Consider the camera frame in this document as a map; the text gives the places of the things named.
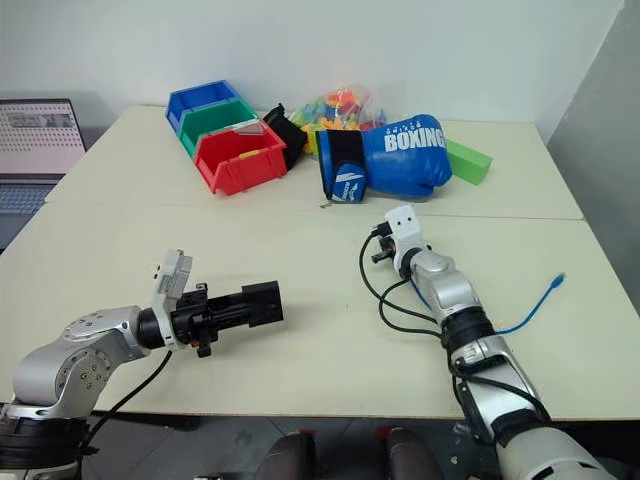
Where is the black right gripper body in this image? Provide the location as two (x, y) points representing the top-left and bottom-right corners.
(369, 221), (401, 266)

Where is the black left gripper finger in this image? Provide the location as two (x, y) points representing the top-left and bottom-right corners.
(209, 310), (250, 332)
(207, 293), (247, 314)

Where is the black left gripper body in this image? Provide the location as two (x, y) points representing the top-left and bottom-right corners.
(171, 282), (219, 359)

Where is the blue Ethernet cable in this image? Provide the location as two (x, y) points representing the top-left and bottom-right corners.
(411, 272), (568, 335)

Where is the blue boxing glove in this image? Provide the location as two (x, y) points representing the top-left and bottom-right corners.
(314, 113), (454, 204)

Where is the green foam block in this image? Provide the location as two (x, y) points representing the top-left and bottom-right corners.
(443, 137), (495, 186)

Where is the red plastic storage bin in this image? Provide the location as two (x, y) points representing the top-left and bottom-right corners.
(193, 120), (289, 196)

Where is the bag of colourful toy pieces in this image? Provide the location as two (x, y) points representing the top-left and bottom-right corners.
(289, 82), (389, 162)

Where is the green plastic storage bin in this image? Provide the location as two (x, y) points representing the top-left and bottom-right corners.
(177, 98), (260, 157)

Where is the blue plastic storage bin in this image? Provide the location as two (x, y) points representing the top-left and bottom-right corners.
(165, 79), (243, 136)

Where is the grey laptop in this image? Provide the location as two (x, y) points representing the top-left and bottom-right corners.
(0, 97), (88, 252)

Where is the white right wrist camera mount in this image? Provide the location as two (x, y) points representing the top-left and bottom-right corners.
(384, 204), (433, 277)

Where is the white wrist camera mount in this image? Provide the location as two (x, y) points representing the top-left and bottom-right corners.
(384, 204), (433, 277)
(152, 248), (195, 349)

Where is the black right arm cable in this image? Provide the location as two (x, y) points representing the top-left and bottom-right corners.
(358, 231), (552, 447)

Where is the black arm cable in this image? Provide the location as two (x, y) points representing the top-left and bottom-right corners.
(358, 231), (552, 447)
(79, 349), (174, 457)

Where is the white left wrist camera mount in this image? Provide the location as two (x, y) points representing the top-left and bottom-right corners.
(152, 248), (195, 349)

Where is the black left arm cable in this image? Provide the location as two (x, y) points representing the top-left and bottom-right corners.
(79, 349), (174, 457)

